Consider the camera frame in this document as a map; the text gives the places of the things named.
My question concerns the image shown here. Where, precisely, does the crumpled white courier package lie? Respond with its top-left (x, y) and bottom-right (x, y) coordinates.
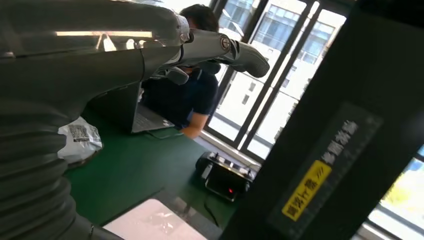
top-left (57, 116), bottom-right (104, 165)

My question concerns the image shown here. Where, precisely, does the black laptop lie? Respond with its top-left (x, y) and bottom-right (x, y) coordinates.
top-left (86, 80), bottom-right (176, 135)

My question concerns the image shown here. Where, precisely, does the person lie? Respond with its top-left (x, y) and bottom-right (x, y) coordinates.
top-left (140, 3), bottom-right (222, 140)

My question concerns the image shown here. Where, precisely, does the white and blue instruction mat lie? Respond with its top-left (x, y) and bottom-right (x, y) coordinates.
top-left (102, 198), bottom-right (209, 240)

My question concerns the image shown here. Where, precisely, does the black handheld controller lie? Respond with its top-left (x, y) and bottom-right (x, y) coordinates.
top-left (195, 151), bottom-right (256, 203)

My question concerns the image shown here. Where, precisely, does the black ruler label yellow patch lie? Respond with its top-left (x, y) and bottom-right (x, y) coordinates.
top-left (266, 102), bottom-right (384, 240)

